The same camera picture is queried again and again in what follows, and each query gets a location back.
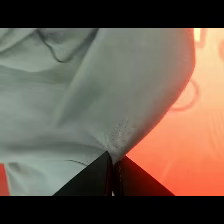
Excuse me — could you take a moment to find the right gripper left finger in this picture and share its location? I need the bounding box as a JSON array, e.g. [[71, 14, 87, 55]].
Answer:
[[53, 150, 115, 197]]

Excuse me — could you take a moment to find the pale blue garment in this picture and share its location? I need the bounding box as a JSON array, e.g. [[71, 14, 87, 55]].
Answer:
[[0, 28, 196, 197]]

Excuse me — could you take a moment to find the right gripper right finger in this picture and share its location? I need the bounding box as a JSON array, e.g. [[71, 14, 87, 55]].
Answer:
[[114, 155, 175, 197]]

